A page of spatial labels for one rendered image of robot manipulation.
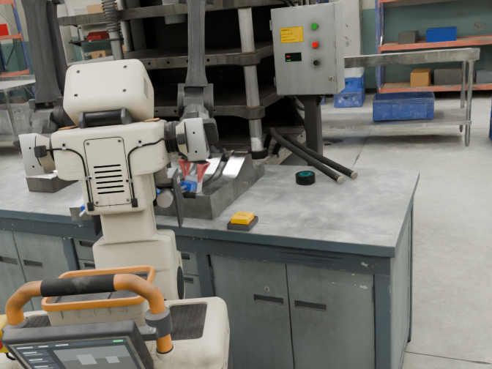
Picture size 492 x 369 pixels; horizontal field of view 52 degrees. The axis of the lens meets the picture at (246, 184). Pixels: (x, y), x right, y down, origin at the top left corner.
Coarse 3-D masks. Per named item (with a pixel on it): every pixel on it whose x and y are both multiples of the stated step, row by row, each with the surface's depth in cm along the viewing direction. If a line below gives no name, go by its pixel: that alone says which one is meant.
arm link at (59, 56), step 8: (56, 0) 146; (48, 8) 146; (56, 8) 150; (48, 16) 147; (56, 16) 151; (48, 24) 148; (56, 24) 150; (56, 32) 150; (56, 40) 150; (56, 48) 150; (56, 56) 151; (64, 56) 155; (56, 64) 152; (64, 64) 154; (56, 72) 152; (64, 72) 154; (64, 80) 154
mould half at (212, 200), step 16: (208, 160) 202; (240, 160) 196; (208, 176) 194; (224, 176) 192; (240, 176) 194; (256, 176) 209; (208, 192) 176; (224, 192) 182; (240, 192) 195; (160, 208) 183; (192, 208) 177; (208, 208) 174; (224, 208) 183
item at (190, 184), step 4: (188, 176) 175; (192, 176) 175; (196, 176) 176; (184, 180) 174; (188, 180) 175; (192, 180) 175; (196, 180) 174; (184, 184) 172; (188, 184) 171; (192, 184) 171; (196, 184) 174; (200, 184) 176; (184, 188) 171; (188, 188) 171; (192, 188) 172; (196, 188) 175; (200, 188) 177; (192, 192) 176; (196, 192) 175
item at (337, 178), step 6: (288, 144) 220; (294, 150) 216; (300, 150) 215; (300, 156) 213; (306, 156) 211; (312, 162) 208; (318, 162) 206; (318, 168) 205; (324, 168) 202; (330, 174) 199; (336, 174) 198; (336, 180) 197; (342, 180) 196
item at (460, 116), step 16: (464, 48) 516; (352, 64) 491; (368, 64) 487; (384, 64) 482; (464, 64) 519; (464, 80) 524; (464, 96) 530; (448, 112) 526; (464, 112) 518; (336, 128) 521; (352, 128) 516
